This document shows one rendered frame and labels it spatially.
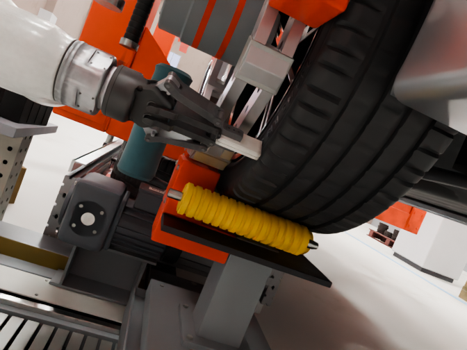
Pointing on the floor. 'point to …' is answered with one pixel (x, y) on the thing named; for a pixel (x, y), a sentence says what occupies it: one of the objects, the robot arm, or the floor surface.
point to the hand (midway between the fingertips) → (239, 142)
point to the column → (10, 166)
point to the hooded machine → (434, 247)
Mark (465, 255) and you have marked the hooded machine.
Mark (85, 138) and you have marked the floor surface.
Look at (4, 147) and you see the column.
